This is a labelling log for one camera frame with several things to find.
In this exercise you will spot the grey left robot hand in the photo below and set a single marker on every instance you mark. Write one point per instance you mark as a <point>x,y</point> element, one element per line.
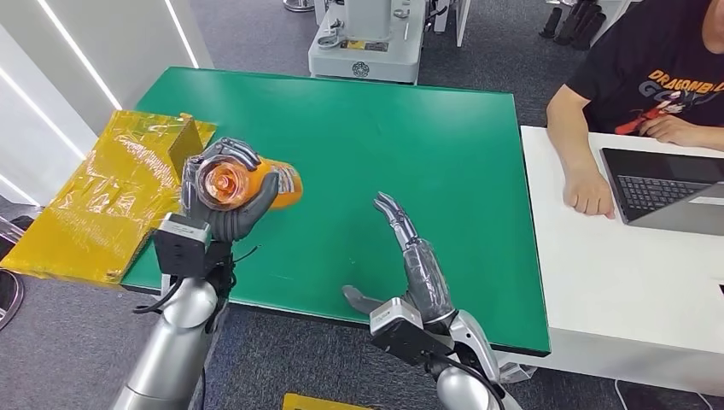
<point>237,223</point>

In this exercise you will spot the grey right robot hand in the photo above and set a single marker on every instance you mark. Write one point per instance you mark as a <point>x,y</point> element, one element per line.
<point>427,277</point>

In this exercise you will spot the orange plastic bottle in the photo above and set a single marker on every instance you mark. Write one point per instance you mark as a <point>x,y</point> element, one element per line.
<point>226,184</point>

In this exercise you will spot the person's right forearm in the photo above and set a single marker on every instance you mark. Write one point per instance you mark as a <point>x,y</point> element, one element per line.
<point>568,141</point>

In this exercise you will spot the person's left forearm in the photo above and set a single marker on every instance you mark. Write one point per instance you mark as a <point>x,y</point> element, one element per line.
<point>710,138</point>

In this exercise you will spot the yellow film-wrapped cardboard carton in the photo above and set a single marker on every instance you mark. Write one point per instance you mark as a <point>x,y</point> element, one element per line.
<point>107,192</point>

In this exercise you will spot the green table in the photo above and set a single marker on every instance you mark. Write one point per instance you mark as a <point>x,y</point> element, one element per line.
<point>367,130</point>

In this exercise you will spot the yellow flat object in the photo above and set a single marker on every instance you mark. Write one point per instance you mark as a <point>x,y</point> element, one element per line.
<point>317,404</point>

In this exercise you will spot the person's right hand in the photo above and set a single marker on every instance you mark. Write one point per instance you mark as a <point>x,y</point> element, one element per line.
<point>588,195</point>

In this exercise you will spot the person's hand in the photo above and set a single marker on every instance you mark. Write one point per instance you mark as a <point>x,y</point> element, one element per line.
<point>588,195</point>
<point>670,129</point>

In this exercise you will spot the white desk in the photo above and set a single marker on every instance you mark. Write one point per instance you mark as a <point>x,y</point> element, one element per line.
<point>611,283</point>

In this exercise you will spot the grey machine base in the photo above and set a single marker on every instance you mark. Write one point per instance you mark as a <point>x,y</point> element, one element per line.
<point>367,56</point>

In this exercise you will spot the metal chair base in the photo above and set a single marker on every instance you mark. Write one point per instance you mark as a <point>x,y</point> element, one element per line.
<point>298,5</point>

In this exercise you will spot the dark grey laptop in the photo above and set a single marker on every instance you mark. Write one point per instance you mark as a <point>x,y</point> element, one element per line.
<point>650,189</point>

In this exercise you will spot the black round floor base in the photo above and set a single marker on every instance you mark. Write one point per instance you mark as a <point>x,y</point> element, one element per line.
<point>8,297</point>

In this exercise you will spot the person's left hand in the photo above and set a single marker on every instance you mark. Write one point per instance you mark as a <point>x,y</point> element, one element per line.
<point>670,129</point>

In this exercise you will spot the person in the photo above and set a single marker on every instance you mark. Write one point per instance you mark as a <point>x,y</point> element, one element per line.
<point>650,56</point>

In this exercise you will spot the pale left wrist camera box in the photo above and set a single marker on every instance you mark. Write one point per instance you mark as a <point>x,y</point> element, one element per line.
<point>181,243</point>

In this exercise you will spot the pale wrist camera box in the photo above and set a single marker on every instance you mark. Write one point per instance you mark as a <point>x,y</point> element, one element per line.
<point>181,243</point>
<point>399,331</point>

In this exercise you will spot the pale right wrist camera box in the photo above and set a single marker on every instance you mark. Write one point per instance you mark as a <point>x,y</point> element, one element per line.
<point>399,331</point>

